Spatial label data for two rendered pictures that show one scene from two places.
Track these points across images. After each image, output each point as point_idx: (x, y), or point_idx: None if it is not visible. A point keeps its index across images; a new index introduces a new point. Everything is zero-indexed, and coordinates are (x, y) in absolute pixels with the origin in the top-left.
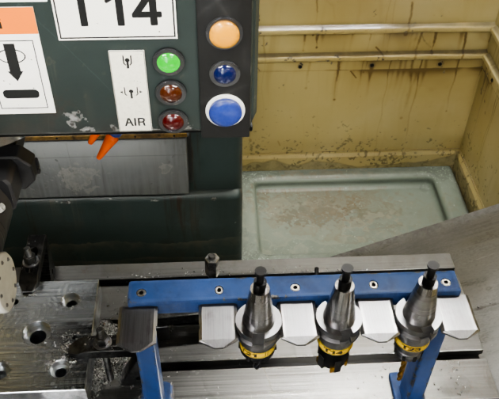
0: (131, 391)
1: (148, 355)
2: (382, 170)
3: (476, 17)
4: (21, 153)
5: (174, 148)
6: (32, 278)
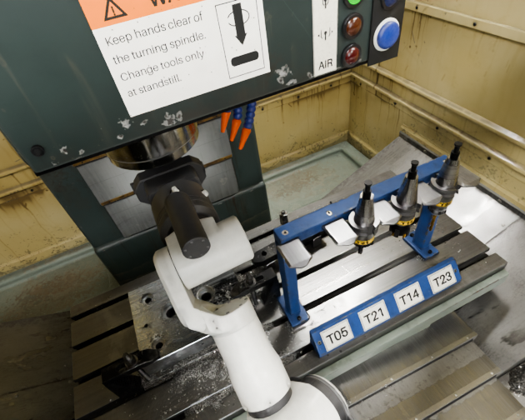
0: (272, 305)
1: (292, 273)
2: (316, 153)
3: None
4: (193, 159)
5: (226, 167)
6: None
